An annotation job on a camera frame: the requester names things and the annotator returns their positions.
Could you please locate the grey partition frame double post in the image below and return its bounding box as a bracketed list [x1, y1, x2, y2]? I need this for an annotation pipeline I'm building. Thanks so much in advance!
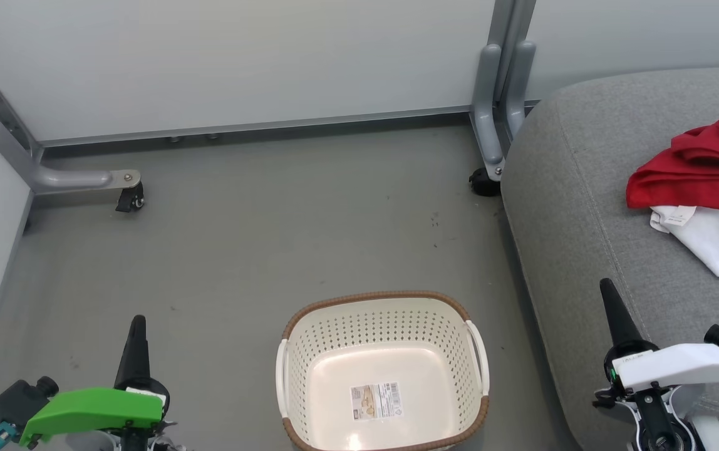
[470, 0, 539, 183]

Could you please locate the grey partition bottom rail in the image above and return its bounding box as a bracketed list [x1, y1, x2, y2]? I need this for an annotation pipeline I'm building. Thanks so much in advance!
[39, 105, 474, 148]

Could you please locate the red garment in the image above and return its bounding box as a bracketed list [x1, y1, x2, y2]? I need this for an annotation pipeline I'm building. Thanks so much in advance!
[625, 95, 719, 213]

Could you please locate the grey fabric sofa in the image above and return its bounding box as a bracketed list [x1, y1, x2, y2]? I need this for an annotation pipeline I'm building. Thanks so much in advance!
[500, 65, 719, 451]

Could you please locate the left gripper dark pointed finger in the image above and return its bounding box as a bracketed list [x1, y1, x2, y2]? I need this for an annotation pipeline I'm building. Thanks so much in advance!
[113, 314, 170, 402]

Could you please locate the grey partition frame curved foot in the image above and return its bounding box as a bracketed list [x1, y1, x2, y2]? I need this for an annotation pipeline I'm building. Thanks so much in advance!
[0, 40, 142, 194]

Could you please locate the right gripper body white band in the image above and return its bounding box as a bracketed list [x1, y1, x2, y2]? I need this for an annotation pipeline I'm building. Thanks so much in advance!
[610, 343, 719, 391]

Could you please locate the cream perforated laundry basket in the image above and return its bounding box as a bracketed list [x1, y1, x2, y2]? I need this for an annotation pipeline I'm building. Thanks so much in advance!
[275, 290, 491, 451]

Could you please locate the printed sticker inside basket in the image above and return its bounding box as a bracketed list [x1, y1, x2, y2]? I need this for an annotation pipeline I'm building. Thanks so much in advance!
[350, 381, 405, 422]

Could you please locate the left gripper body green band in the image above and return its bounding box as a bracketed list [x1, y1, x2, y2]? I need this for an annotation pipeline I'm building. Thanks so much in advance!
[19, 386, 166, 449]

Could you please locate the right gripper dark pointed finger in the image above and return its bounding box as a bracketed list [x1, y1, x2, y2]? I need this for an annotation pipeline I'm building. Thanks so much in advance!
[599, 278, 658, 364]

